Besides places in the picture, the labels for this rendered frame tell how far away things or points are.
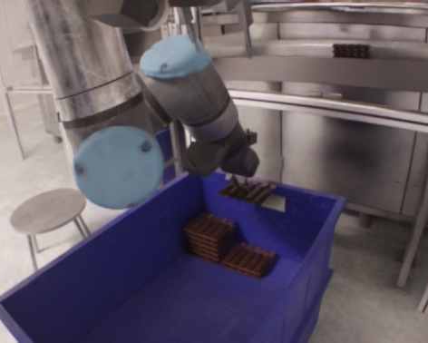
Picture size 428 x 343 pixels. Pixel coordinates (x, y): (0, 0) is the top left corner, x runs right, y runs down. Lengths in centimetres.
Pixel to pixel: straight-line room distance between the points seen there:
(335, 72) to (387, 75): 14
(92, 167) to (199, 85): 21
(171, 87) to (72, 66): 18
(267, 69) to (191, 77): 55
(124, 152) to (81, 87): 7
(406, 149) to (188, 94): 87
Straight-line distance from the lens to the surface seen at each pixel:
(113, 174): 31
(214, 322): 72
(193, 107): 47
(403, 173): 121
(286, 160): 131
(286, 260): 85
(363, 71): 87
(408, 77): 86
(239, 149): 57
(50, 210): 121
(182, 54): 43
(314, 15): 116
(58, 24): 30
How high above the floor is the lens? 79
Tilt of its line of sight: 26 degrees down
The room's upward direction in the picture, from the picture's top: 5 degrees counter-clockwise
